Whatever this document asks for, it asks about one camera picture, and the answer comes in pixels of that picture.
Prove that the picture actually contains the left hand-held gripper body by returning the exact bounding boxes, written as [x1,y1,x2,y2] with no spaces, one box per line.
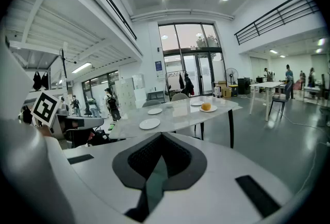
[30,90,67,141]

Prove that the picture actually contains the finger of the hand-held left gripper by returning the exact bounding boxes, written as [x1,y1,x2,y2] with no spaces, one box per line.
[56,115,104,132]

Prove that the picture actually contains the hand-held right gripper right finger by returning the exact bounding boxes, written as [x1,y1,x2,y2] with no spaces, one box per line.
[161,132,294,224]

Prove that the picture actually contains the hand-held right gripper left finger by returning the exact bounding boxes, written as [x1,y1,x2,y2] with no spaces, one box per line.
[63,132,163,224]

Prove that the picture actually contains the person's left forearm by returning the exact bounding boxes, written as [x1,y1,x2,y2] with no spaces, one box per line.
[35,124,54,138]

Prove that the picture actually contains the white stacked storage boxes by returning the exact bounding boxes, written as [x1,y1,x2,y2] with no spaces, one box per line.
[134,88,147,109]

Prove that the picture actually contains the fluorescent tube light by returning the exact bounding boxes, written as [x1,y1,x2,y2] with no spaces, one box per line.
[71,62,93,74]

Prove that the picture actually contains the black shelf unit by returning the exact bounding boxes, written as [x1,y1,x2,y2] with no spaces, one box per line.
[147,90,166,103]

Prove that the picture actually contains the dark hanging jacket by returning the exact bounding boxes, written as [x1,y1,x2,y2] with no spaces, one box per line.
[184,73,195,97]

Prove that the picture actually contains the black cabinet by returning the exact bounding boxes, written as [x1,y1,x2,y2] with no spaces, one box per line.
[237,77,251,95]

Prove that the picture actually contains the metal clothes rack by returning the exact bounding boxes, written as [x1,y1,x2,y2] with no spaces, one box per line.
[164,70,188,101]

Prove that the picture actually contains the black standing fan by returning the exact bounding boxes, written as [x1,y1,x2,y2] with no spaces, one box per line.
[225,67,239,86]

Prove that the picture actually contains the dark blue chair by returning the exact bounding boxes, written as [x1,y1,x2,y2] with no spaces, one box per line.
[268,80,294,121]

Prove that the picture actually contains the white table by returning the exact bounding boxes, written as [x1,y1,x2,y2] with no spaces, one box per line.
[249,81,286,122]

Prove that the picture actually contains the black mezzanine railing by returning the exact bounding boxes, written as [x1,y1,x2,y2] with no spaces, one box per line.
[234,0,322,46]
[91,0,138,41]

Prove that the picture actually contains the black framed glass entrance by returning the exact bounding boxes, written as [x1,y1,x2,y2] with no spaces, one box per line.
[157,22,225,98]

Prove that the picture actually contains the white wall board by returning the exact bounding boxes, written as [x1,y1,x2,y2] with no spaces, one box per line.
[131,73,145,89]

